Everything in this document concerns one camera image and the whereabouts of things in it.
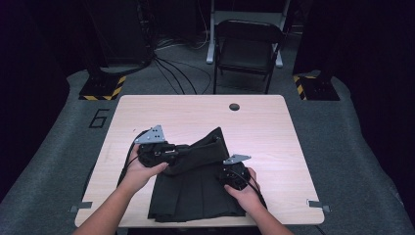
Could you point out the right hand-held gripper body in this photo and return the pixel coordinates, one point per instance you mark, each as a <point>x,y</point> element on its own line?
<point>235,176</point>

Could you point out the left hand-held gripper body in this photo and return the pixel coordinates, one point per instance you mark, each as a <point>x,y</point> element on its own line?
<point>153,153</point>

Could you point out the dark grey pleated skirt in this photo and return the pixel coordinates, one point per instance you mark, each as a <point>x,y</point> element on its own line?
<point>195,186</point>

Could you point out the person's right hand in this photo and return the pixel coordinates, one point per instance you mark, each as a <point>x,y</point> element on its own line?
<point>248,196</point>

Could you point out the person's left hand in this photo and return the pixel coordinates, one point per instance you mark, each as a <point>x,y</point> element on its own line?
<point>140,176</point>

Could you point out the black stand base hazard tape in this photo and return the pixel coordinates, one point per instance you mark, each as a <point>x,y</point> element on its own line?
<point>102,88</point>
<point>316,88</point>

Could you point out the grey table edge clip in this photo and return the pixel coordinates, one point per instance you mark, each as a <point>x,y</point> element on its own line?
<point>318,205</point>
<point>81,207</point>

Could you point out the black folding chair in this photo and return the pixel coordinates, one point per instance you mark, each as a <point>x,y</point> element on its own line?
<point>248,49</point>

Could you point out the dark equipment stand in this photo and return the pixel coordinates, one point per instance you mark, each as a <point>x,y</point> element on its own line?
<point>120,32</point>

